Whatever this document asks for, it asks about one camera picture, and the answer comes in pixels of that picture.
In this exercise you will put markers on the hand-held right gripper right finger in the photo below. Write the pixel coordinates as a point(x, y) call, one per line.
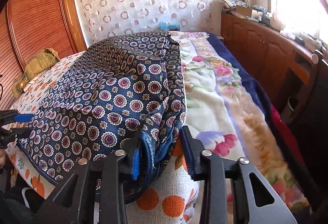
point(191, 160)

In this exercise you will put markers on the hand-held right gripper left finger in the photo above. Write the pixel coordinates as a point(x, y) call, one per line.
point(135, 162)

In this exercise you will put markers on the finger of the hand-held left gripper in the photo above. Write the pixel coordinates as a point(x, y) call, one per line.
point(24, 118)
point(21, 131)

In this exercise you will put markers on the navy medallion-print shirt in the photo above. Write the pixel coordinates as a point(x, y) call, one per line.
point(102, 90)

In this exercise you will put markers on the orange dotted bed sheet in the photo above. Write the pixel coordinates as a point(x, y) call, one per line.
point(164, 198)

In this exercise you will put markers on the gold embroidered cushion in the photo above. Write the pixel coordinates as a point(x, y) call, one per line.
point(38, 65)

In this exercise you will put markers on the floral fleece blanket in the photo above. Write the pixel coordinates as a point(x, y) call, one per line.
point(217, 101)

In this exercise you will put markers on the red cloth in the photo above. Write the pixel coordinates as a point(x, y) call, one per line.
point(284, 124)

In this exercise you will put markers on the wooden louvred wardrobe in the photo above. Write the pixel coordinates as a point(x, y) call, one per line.
point(38, 13)

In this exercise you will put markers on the wooden side cabinet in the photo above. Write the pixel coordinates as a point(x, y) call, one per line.
point(258, 44)

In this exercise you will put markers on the teal box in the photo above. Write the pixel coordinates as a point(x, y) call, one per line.
point(167, 26)

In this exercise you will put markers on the dark wooden chair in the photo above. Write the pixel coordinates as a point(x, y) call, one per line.
point(316, 80)

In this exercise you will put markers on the cardboard box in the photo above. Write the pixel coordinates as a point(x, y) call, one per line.
point(243, 10)

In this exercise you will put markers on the folded patterned cloth stack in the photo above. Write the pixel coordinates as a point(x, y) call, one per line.
point(232, 2)

